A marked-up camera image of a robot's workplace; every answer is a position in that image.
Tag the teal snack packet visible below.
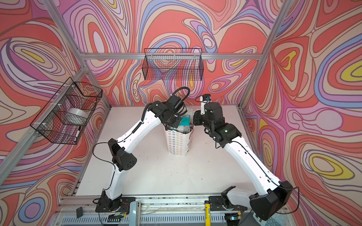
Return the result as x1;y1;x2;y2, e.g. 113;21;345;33
176;115;191;134

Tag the white patterned paper bag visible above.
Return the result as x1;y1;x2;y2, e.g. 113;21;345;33
163;108;196;158

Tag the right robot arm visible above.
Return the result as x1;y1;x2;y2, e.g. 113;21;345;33
193;101;294;221

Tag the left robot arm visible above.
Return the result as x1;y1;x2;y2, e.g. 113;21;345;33
101;94;187;202

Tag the yellow marker pen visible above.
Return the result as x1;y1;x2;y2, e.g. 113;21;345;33
205;201;211;226

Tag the black marker pen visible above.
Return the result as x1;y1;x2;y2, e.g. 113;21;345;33
74;130;80;143

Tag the silver tape roll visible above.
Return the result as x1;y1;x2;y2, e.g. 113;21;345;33
64;108;88;126

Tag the white calculator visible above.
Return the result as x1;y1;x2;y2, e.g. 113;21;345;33
253;213;286;226

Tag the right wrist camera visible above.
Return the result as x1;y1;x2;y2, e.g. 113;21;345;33
199;94;211;115

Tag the black wire basket back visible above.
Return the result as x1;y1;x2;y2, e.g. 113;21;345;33
142;48;204;81

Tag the black wire basket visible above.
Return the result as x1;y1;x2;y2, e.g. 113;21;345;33
30;77;103;145
142;48;204;81

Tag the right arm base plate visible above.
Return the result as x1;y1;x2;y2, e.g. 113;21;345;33
208;195;248;212

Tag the black wire basket left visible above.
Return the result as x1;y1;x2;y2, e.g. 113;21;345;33
30;77;103;145

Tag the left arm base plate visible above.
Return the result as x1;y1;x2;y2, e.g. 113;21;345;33
92;196;136;213

